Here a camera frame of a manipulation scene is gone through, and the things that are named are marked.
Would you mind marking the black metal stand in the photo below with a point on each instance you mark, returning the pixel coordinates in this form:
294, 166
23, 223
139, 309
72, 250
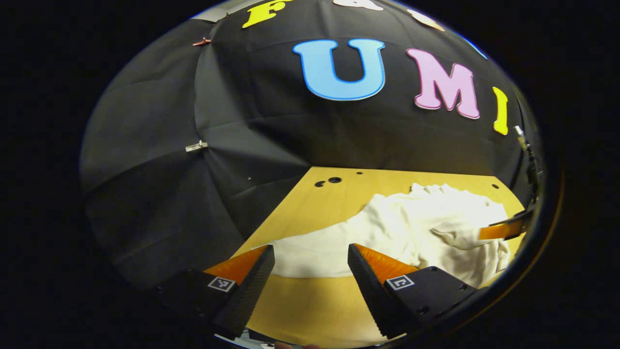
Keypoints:
530, 165

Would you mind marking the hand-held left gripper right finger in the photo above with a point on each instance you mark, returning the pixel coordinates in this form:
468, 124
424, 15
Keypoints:
370, 291

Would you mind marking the white knit sweater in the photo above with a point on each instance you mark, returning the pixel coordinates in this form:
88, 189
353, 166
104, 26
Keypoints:
387, 232

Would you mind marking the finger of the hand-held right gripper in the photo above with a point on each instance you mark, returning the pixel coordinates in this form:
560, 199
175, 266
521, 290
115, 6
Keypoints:
499, 231

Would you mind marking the black backdrop cloth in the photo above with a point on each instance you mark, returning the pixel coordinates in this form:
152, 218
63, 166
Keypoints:
242, 121

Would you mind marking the red cloth clip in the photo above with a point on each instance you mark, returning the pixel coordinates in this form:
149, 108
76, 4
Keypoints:
201, 42

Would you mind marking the white cloth clip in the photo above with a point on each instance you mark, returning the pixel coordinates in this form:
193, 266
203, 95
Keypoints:
196, 146

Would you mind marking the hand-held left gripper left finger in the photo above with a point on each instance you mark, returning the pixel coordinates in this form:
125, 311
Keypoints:
252, 286

